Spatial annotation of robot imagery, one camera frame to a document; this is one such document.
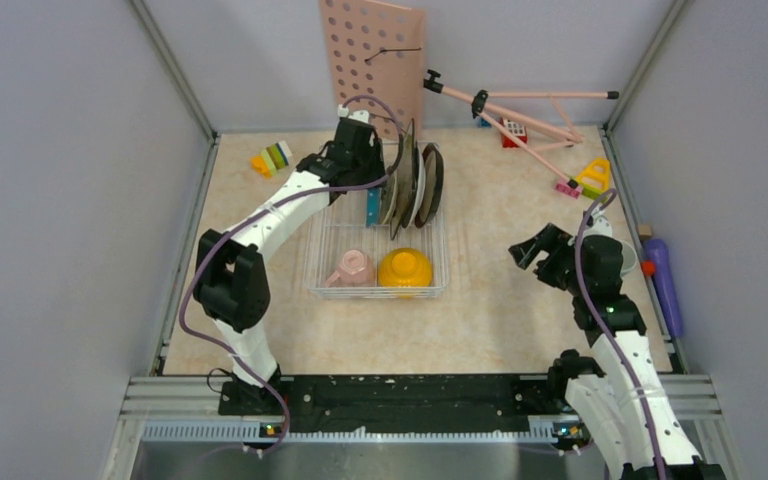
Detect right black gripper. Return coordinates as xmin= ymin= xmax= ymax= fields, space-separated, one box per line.
xmin=510 ymin=222 xmax=589 ymax=296

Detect blue rimmed bowl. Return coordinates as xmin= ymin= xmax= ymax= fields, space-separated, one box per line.
xmin=365 ymin=187 xmax=382 ymax=228

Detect small cream saucer plate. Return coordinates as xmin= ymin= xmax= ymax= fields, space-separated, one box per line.
xmin=378 ymin=172 xmax=399 ymax=225

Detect square floral plate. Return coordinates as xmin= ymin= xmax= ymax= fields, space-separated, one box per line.
xmin=389 ymin=119 xmax=419 ymax=240

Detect white plate red characters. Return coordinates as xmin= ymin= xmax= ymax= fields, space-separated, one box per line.
xmin=401 ymin=148 xmax=427 ymax=228

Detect blue white mug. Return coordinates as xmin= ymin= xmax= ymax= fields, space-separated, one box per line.
xmin=619 ymin=240 xmax=639 ymax=277

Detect dark red rimmed plate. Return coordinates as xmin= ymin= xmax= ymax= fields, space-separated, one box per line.
xmin=414 ymin=143 xmax=445 ymax=228

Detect white wire dish rack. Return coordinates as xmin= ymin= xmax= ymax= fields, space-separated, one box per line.
xmin=304 ymin=192 xmax=450 ymax=300

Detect white pink handled cup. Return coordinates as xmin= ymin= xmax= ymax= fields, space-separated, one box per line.
xmin=325 ymin=249 xmax=376 ymax=288

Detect orange yellow bowl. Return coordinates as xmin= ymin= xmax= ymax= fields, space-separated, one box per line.
xmin=377 ymin=248 xmax=433 ymax=288

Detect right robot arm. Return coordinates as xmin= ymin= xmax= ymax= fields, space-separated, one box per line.
xmin=509 ymin=224 xmax=726 ymax=479

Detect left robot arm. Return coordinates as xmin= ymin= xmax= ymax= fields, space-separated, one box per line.
xmin=188 ymin=110 xmax=386 ymax=414

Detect pink toy block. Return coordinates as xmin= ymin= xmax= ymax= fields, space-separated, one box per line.
xmin=554 ymin=179 xmax=583 ymax=199

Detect stacked colourful toy blocks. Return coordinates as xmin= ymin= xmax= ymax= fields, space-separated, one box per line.
xmin=249 ymin=140 xmax=293 ymax=178

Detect yellow green toy block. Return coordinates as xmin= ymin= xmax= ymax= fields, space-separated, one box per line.
xmin=575 ymin=157 xmax=611 ymax=200

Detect pink pegboard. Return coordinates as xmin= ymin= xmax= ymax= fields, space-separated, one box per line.
xmin=318 ymin=0 xmax=427 ymax=140

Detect pink folding tripod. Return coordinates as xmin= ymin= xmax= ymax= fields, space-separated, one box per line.
xmin=422 ymin=68 xmax=620 ymax=190

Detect red white toy block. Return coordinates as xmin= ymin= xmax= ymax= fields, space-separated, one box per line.
xmin=499 ymin=117 xmax=528 ymax=148

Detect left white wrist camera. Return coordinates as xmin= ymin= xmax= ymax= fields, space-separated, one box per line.
xmin=337 ymin=104 xmax=372 ymax=127

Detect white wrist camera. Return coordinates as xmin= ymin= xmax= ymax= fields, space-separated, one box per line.
xmin=581 ymin=213 xmax=614 ymax=238
xmin=337 ymin=104 xmax=372 ymax=127

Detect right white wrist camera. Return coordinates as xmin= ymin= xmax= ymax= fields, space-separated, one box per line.
xmin=581 ymin=213 xmax=614 ymax=238

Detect purple handled tool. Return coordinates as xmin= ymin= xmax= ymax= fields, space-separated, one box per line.
xmin=641 ymin=238 xmax=685 ymax=338

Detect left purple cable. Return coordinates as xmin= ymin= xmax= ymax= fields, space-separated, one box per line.
xmin=178 ymin=94 xmax=406 ymax=458

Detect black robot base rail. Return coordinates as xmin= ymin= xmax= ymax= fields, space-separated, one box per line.
xmin=217 ymin=370 xmax=591 ymax=450

